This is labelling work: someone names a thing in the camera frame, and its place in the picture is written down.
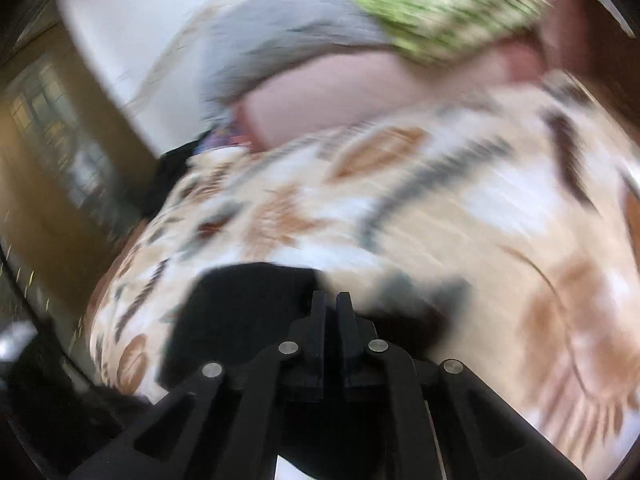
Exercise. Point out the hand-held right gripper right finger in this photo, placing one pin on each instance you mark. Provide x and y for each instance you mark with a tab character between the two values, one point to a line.
400	390

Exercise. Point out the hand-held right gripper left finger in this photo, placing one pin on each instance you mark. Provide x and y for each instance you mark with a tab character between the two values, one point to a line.
260	390

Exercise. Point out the black pants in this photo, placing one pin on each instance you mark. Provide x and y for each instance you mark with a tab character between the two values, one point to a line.
235	310

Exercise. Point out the leaf print fleece blanket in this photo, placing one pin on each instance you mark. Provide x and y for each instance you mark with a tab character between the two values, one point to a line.
400	220

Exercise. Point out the black cloth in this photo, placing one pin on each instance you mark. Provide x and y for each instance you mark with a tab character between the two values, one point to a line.
172	167

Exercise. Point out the purple printed box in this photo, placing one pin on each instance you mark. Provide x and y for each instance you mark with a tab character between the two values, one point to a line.
222	137

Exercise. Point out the wooden door with glass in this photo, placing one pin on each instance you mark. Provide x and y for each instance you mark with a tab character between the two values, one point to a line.
55	160

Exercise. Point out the grey quilted pillow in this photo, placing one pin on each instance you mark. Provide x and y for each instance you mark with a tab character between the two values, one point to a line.
285	35

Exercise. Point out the green patterned cloth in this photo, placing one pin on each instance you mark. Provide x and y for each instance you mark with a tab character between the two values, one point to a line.
440	0

